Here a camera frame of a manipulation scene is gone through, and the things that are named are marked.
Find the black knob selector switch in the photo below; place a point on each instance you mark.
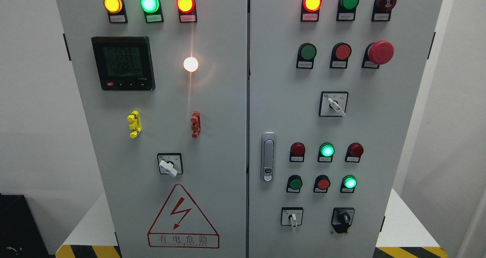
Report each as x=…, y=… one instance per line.
x=342, y=219

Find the grey electrical cabinet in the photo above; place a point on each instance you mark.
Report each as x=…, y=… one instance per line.
x=247, y=83

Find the dark red indicator left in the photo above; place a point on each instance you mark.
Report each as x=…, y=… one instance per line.
x=297, y=152

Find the dark red indicator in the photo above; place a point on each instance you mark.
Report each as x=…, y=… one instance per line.
x=354, y=152
x=297, y=152

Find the white lit indicator lamp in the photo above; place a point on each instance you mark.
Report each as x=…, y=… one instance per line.
x=191, y=64

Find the lit green indicator middle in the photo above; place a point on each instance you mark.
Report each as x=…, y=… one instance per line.
x=326, y=152

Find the green push button upper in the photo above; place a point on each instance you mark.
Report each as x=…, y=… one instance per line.
x=306, y=55

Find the red push button lower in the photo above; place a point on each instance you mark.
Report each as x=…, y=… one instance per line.
x=321, y=184

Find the red push button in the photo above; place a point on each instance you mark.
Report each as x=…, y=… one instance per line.
x=340, y=55
x=321, y=184

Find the dark red indicator right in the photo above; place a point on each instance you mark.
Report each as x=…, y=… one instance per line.
x=354, y=152

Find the red push button upper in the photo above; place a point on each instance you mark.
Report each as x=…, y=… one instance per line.
x=340, y=55

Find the red electric hazard warning sticker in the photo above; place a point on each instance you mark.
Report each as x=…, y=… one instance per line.
x=181, y=223

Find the lit green push button lower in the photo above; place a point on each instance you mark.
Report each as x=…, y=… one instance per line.
x=348, y=184

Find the red indicator light left door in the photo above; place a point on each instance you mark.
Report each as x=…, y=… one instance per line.
x=187, y=11

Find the red indicator light door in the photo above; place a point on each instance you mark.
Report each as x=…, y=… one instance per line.
x=310, y=10
x=187, y=11

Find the black digital power meter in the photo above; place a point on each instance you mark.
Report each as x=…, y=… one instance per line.
x=124, y=63

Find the red indicator light right door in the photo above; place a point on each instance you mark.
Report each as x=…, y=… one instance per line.
x=310, y=10

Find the lit green indicator light top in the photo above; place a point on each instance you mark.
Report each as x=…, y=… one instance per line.
x=152, y=11

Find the red emergency stop mushroom button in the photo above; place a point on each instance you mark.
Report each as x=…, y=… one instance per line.
x=377, y=53

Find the unlit green indicator top right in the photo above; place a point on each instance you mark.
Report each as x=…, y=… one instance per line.
x=346, y=10

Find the yellow indicator light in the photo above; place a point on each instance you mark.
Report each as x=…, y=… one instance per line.
x=116, y=11

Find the white platform with hazard stripes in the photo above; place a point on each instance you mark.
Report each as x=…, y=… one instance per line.
x=402, y=235

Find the black box lower left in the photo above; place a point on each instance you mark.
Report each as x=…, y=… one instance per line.
x=19, y=234

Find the silver door lock handle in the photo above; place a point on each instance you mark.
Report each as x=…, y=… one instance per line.
x=267, y=156

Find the white selector switch left door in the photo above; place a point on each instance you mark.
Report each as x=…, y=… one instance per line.
x=170, y=164

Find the white selector switch upper right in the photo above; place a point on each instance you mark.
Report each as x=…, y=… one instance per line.
x=333, y=103

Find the white selector switch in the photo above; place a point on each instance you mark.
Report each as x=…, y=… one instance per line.
x=292, y=217
x=333, y=103

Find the white selector switch bottom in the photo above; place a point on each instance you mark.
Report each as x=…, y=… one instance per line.
x=292, y=217

